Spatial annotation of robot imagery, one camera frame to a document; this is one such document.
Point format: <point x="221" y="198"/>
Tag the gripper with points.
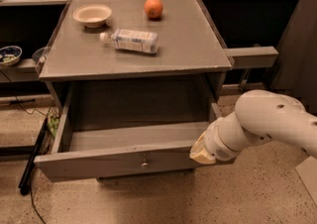
<point x="215" y="144"/>

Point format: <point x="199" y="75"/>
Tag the grey top drawer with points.
<point x="126" y="127"/>

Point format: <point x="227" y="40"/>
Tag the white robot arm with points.
<point x="259" y="117"/>

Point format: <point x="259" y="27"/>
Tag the grey drawer cabinet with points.
<point x="187" y="48"/>

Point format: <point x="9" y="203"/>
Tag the grey side shelf bar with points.
<point x="255" y="57"/>

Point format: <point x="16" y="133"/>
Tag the white floor board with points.
<point x="307" y="172"/>

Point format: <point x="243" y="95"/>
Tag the clear plastic water bottle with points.
<point x="133" y="41"/>

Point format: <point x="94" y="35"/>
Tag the green item beside cabinet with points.
<point x="53" y="125"/>

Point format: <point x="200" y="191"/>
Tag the orange fruit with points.
<point x="153" y="8"/>

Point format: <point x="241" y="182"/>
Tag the white paper bowl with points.
<point x="93" y="15"/>

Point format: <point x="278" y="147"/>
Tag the black floor bar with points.
<point x="25" y="182"/>

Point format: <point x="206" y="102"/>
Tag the clear plastic cup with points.
<point x="42" y="52"/>

